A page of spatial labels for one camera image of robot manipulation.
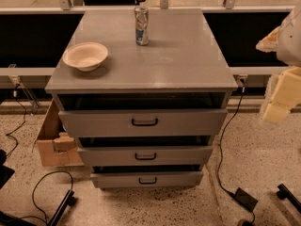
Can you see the grey middle drawer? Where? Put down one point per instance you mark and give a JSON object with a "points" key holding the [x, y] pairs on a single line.
{"points": [[145, 156]]}

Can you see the black stand leg right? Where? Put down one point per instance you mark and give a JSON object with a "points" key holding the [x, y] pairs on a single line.
{"points": [[284, 193]]}

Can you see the grey drawer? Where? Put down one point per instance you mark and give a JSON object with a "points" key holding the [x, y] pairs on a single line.
{"points": [[143, 123], [147, 179], [145, 156]]}

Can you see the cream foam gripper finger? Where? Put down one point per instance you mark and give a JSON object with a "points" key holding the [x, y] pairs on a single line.
{"points": [[286, 95]]}

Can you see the black stand leg left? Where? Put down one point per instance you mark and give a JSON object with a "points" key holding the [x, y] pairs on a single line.
{"points": [[68, 200]]}

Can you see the crumpled silver drink can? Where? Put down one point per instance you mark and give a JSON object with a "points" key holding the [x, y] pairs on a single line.
{"points": [[141, 25]]}

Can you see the grey bottom drawer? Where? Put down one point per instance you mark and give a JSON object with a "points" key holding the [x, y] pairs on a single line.
{"points": [[147, 179]]}

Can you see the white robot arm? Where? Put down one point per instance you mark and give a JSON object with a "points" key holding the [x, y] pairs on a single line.
{"points": [[285, 41]]}

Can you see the grey top drawer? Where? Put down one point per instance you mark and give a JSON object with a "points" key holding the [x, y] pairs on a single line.
{"points": [[143, 123]]}

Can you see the brown cardboard box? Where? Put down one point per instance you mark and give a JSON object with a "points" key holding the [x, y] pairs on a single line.
{"points": [[56, 147]]}

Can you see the black stand leg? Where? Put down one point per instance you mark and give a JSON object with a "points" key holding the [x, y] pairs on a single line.
{"points": [[68, 200], [284, 193]]}

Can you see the grey drawer cabinet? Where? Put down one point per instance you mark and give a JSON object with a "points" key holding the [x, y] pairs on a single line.
{"points": [[181, 68]]}

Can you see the metal bracket left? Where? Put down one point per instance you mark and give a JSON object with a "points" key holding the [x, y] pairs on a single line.
{"points": [[18, 83]]}

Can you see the black power adapter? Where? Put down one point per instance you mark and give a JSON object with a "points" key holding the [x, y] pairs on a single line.
{"points": [[245, 199]]}

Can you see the white paper bowl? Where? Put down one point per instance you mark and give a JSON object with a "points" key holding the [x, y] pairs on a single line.
{"points": [[86, 56]]}

